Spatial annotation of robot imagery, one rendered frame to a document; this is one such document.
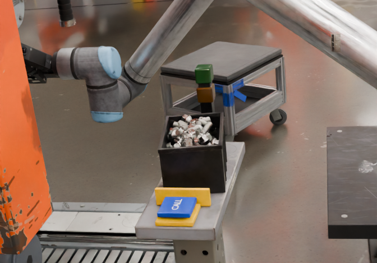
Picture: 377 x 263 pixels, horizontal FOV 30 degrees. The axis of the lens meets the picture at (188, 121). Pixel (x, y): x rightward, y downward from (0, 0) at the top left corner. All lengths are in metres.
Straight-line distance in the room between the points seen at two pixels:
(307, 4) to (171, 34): 0.47
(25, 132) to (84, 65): 0.69
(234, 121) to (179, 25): 0.86
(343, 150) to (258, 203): 0.47
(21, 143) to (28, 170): 0.06
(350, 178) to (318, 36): 0.44
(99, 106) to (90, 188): 0.74
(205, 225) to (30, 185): 0.36
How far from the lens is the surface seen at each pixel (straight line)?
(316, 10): 1.67
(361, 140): 2.15
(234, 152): 1.75
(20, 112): 1.30
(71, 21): 1.92
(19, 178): 1.30
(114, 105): 2.01
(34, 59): 2.01
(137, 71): 2.06
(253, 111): 2.84
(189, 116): 1.67
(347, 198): 1.83
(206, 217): 1.47
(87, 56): 1.97
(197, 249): 1.63
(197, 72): 1.72
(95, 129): 3.23
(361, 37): 1.67
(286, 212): 2.38
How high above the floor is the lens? 1.18
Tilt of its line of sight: 22 degrees down
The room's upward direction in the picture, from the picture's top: 6 degrees counter-clockwise
